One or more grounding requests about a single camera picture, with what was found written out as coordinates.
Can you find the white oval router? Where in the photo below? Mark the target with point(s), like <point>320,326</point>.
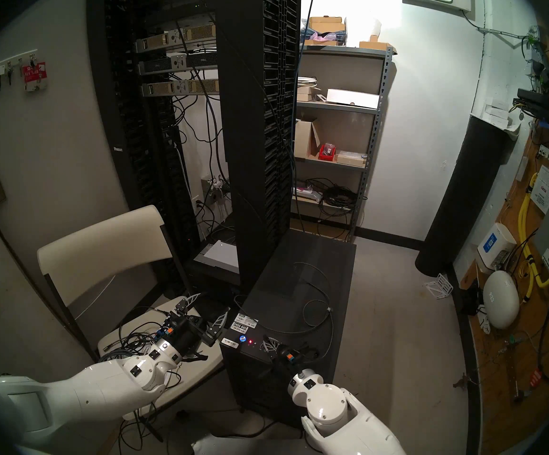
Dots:
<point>501,300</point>

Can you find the black server rack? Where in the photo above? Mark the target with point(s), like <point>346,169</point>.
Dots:
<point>255,127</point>

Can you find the black workstation tower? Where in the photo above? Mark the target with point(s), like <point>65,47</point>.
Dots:
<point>298,250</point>

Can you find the grey metal shelf unit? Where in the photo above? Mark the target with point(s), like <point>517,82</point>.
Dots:
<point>336,107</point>

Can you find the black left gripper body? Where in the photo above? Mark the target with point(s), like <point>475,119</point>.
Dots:
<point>186,335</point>

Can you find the gold faced rack server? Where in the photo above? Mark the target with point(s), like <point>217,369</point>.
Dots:
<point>156,41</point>
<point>165,88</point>

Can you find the small white box stack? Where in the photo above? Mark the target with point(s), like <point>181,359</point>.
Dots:
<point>497,115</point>

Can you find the red parts bin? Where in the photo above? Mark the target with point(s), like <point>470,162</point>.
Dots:
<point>326,153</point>

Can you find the black Dell rack server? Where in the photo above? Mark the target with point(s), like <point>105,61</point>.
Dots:
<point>160,65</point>

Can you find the cream folding chair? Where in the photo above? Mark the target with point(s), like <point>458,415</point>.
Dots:
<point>99,250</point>

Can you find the white folded bracket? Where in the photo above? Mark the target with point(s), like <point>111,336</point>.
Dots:
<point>438,286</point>

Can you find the small cardboard box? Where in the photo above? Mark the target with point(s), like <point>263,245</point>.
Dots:
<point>374,45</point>

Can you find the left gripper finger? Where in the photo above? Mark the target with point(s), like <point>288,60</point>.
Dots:
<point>219,326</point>
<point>188,304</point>

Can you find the black network switch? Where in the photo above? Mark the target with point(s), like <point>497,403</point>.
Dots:
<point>535,101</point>

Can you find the grey outlet box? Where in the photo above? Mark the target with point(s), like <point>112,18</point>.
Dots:
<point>212,186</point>

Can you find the tall black cylinder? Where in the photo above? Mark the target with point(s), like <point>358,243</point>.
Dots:
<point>464,198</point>

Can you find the white key hook rack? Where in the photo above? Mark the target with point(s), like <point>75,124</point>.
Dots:
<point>13,59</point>

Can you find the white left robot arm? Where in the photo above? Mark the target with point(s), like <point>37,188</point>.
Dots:
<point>89,387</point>

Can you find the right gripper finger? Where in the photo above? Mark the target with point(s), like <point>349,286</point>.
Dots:
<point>268,348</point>
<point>273,342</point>

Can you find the red key tag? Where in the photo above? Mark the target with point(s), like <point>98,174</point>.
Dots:
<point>35,76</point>

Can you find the white modem blue label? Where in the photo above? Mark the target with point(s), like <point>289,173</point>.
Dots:
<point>495,245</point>

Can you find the flat white box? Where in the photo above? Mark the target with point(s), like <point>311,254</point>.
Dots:
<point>352,98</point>

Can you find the white flat device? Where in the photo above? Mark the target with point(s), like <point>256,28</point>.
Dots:
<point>220,255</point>

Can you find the open cardboard box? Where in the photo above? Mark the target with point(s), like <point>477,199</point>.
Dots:
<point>303,139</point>

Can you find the flat tan box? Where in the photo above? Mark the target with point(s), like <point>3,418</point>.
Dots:
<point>350,159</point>

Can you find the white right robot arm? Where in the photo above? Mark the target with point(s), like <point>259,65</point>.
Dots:
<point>331,406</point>

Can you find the large cardboard box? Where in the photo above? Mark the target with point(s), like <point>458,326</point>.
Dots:
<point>324,23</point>

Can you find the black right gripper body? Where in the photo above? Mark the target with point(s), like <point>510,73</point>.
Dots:
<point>295,360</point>

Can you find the white paper label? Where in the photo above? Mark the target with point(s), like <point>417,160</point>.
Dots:
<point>544,191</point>

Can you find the plywood backboard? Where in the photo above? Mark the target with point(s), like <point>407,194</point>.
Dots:
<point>507,411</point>

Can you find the white power strip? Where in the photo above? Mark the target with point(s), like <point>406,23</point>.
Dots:
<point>484,319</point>

